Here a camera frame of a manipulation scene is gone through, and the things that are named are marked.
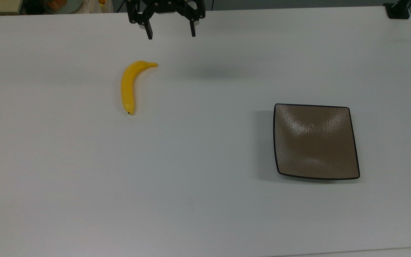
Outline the square brown ceramic plate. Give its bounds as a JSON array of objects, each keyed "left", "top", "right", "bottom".
[{"left": 273, "top": 103, "right": 361, "bottom": 180}]

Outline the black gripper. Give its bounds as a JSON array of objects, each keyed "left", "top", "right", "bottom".
[{"left": 127, "top": 0, "right": 206, "bottom": 40}]

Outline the orange food item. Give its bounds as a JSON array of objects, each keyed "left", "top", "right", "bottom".
[{"left": 47, "top": 0, "right": 67, "bottom": 11}]

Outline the black clamp mount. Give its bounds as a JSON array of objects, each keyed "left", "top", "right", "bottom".
[{"left": 384, "top": 0, "right": 411, "bottom": 20}]

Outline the teal round plate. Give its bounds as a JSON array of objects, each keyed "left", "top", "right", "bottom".
[{"left": 44, "top": 0, "right": 83, "bottom": 15}]

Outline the white plastic bag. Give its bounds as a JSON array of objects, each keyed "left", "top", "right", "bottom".
[{"left": 76, "top": 0, "right": 114, "bottom": 14}]

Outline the yellow banana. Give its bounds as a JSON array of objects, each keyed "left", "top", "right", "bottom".
[{"left": 121, "top": 61, "right": 158, "bottom": 115}]

